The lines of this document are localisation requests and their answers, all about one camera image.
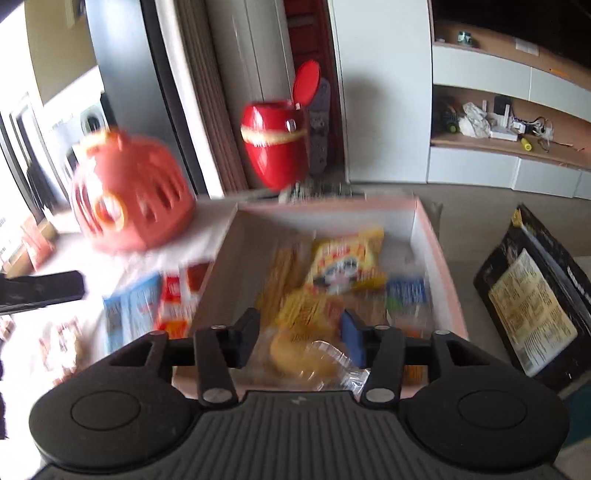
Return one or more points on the grey washing machine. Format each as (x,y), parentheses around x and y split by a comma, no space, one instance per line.
(68,118)

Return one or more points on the white shelf unit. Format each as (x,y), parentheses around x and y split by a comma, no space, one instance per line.
(508,113)

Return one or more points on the rice cracker packet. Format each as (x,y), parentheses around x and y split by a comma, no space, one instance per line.
(62,351)

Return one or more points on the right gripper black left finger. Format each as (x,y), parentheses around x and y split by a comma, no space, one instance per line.
(217,350)

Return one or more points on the yellow chips bag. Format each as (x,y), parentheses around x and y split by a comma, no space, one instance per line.
(310,316)

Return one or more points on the red spicy snack packet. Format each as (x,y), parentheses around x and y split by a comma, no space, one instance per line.
(179,299)

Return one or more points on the long bread stick packet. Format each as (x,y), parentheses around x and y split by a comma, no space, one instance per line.
(280,279)

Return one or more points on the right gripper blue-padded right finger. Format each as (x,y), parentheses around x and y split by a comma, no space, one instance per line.
(381,351)

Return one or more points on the light blue snack packet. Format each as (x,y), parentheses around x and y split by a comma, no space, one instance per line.
(131,313)

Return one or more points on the white table cloth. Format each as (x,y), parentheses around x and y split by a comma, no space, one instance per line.
(24,376)

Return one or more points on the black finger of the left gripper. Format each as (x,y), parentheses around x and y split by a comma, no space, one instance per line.
(25,293)

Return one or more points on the pink cardboard box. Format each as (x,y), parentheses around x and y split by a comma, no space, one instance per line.
(303,265)

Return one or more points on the pink toy carrier case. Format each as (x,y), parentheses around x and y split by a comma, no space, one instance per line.
(128,194)

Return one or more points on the black printed bag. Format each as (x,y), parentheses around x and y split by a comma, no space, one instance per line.
(539,300)

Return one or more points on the round bun in wrapper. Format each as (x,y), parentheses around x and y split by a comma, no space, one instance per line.
(280,361)

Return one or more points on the red trash bin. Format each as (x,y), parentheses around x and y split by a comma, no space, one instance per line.
(275,133)

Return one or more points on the yellow noodle snack bag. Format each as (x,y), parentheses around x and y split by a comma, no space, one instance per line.
(347,264)

